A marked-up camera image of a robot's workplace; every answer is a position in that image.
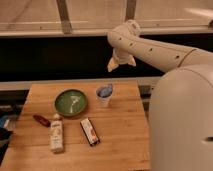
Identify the left metal window post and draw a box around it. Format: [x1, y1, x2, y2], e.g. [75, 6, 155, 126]
[56, 0, 72, 34]

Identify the metal window post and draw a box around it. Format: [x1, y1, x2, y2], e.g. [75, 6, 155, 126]
[125, 0, 137, 20]
[56, 0, 72, 34]

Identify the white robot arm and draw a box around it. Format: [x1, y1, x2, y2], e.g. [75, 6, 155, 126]
[107, 20, 213, 171]

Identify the green ceramic bowl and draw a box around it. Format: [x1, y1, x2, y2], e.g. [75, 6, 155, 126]
[54, 89, 88, 117]

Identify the white cup with blue wrapper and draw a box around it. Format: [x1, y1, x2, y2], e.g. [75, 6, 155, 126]
[96, 84, 113, 107]

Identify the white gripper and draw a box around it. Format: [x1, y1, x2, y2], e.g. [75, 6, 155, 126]
[107, 49, 136, 72]

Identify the right metal window post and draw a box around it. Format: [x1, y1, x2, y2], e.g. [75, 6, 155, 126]
[125, 0, 137, 20]

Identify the dark clutter at left edge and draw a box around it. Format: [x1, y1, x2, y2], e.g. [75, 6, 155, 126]
[0, 106, 17, 164]

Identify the white drink bottle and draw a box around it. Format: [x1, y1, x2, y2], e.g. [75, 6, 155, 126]
[50, 114, 64, 153]

